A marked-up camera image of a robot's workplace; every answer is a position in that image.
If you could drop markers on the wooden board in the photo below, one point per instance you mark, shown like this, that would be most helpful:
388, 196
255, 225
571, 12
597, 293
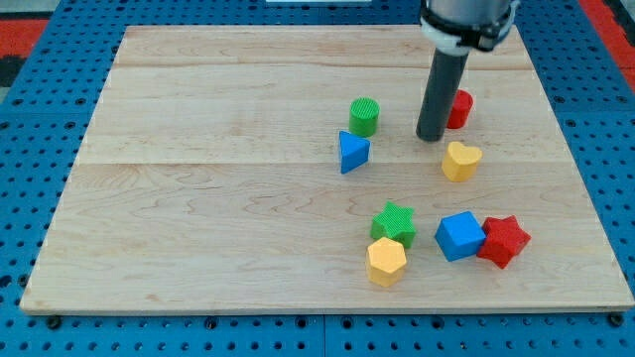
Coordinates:
208, 182

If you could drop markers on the yellow heart block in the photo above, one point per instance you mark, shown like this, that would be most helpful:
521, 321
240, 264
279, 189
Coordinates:
460, 162

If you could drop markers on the blue triangle block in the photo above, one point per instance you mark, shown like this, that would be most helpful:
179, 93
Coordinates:
353, 151

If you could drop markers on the green cylinder block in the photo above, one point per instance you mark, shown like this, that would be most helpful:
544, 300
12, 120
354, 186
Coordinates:
363, 116

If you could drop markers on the green star block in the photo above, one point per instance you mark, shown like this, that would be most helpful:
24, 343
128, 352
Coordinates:
394, 222

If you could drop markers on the yellow hexagon block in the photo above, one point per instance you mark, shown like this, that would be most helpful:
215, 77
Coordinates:
386, 262

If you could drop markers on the blue cube block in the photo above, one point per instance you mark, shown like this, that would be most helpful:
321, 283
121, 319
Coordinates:
460, 236

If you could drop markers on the red cylinder block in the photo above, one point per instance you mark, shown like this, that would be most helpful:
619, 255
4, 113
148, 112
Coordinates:
461, 107

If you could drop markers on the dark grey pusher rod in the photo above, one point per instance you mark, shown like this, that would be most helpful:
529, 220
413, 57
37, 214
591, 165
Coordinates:
441, 88

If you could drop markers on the red star block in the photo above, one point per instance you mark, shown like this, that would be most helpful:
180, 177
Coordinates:
504, 240

